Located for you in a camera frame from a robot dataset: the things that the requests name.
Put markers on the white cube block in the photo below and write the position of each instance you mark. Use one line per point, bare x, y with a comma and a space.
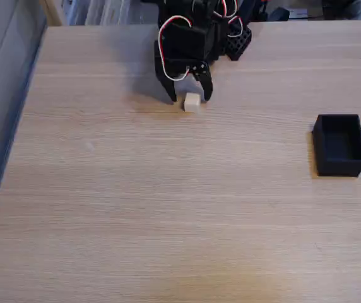
192, 102

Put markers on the black open box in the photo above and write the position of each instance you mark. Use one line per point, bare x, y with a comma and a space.
339, 146

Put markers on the white slatted panels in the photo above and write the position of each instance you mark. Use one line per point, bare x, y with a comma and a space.
104, 12

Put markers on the dark blue background object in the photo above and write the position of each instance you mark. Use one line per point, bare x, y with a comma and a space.
280, 14

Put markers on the light wooden post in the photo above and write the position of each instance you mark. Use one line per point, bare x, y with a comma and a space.
51, 12

